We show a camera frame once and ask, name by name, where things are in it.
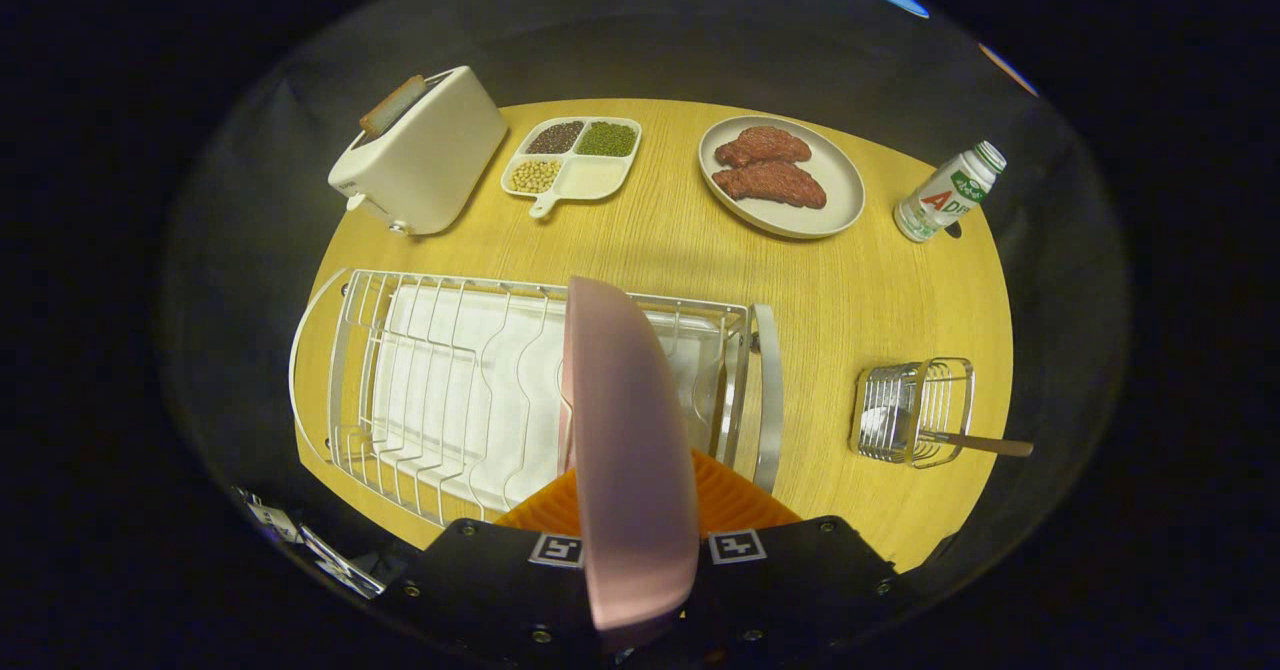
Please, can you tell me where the metal wire basket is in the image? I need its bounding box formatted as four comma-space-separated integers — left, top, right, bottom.
849, 357, 976, 469

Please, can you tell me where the beige round plate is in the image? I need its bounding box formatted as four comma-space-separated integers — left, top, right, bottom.
698, 115, 866, 241

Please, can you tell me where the red meat piece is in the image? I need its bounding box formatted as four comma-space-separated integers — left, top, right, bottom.
714, 126, 813, 169
712, 160, 828, 210

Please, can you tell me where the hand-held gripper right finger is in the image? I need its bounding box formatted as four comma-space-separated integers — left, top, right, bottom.
650, 448, 906, 670

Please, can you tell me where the white divided bean tray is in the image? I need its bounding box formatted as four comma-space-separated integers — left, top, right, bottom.
500, 117, 643, 220

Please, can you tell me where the white green label bottle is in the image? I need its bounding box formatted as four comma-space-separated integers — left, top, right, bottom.
893, 141, 1007, 244

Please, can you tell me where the white drip tray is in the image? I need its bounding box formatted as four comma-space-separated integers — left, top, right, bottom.
370, 283, 726, 511

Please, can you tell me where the white wire dish rack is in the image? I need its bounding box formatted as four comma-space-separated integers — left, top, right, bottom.
289, 268, 783, 529

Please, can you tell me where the wooden handled spoon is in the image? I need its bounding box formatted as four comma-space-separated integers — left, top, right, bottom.
858, 405, 1035, 458

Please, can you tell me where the brown toast slice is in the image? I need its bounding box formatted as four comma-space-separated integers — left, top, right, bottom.
358, 74, 429, 140

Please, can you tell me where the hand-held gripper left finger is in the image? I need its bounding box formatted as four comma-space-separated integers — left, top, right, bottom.
395, 465, 611, 670

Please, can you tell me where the white toaster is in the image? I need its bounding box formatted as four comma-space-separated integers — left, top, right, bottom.
328, 66, 509, 237

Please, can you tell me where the pink plate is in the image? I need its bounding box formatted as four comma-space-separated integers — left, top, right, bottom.
560, 275, 701, 656

